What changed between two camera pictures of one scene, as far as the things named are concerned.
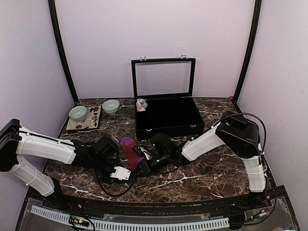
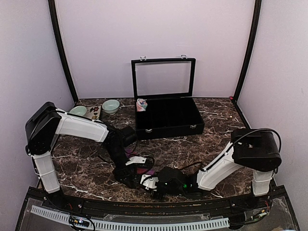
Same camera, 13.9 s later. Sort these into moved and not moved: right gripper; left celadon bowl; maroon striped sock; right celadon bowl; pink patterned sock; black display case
Moved: right gripper; maroon striped sock
Not moved: right celadon bowl; left celadon bowl; pink patterned sock; black display case
